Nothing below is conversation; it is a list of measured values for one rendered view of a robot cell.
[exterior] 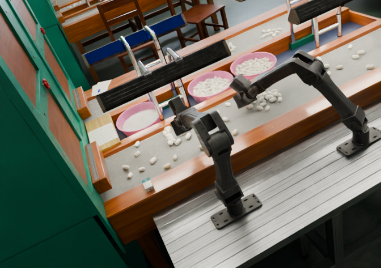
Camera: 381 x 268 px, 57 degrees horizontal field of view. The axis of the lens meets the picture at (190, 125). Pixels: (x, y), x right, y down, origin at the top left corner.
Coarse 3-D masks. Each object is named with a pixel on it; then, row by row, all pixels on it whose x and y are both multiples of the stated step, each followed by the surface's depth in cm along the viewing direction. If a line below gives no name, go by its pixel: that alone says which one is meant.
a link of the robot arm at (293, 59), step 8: (296, 56) 138; (304, 56) 135; (312, 56) 136; (280, 64) 143; (288, 64) 136; (296, 64) 132; (304, 64) 132; (272, 72) 143; (280, 72) 141; (288, 72) 139; (296, 72) 134; (304, 72) 132; (312, 72) 131; (256, 80) 149; (264, 80) 147; (272, 80) 145; (304, 80) 135; (312, 80) 133; (264, 88) 149
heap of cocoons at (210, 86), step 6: (216, 78) 207; (198, 84) 206; (204, 84) 204; (210, 84) 204; (216, 84) 200; (222, 84) 198; (228, 84) 196; (198, 90) 202; (204, 90) 200; (210, 90) 199; (216, 90) 198; (222, 90) 196
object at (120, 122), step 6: (144, 102) 202; (150, 102) 200; (132, 108) 202; (138, 108) 203; (144, 108) 203; (150, 108) 202; (126, 114) 201; (132, 114) 203; (120, 120) 197; (126, 120) 201; (156, 120) 184; (120, 126) 194; (126, 132) 183; (132, 132) 182
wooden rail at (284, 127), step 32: (320, 96) 161; (352, 96) 156; (256, 128) 156; (288, 128) 151; (320, 128) 158; (192, 160) 151; (256, 160) 153; (128, 192) 147; (160, 192) 142; (192, 192) 149; (128, 224) 144
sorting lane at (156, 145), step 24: (360, 48) 188; (336, 72) 177; (360, 72) 172; (288, 96) 173; (312, 96) 167; (240, 120) 168; (264, 120) 163; (144, 144) 175; (168, 144) 169; (192, 144) 164; (120, 168) 165; (168, 168) 155; (120, 192) 152
